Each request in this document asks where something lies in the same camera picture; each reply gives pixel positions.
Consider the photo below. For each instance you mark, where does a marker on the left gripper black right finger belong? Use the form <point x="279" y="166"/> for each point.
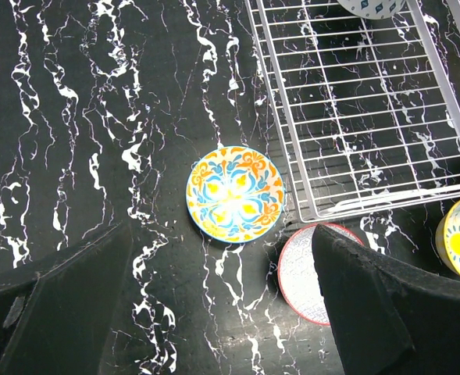
<point x="387" y="317"/>

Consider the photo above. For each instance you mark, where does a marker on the white wire dish rack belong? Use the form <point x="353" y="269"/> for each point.
<point x="366" y="112"/>

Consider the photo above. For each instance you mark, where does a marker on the orange blue floral bowl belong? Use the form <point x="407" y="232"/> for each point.
<point x="235" y="194"/>

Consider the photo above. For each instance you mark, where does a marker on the blue patterned bowl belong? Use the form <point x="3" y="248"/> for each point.
<point x="373" y="9"/>

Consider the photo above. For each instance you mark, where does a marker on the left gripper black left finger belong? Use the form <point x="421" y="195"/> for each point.
<point x="56" y="312"/>

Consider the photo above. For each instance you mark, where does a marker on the grey red-rimmed patterned bowl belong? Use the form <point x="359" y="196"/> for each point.
<point x="298" y="279"/>

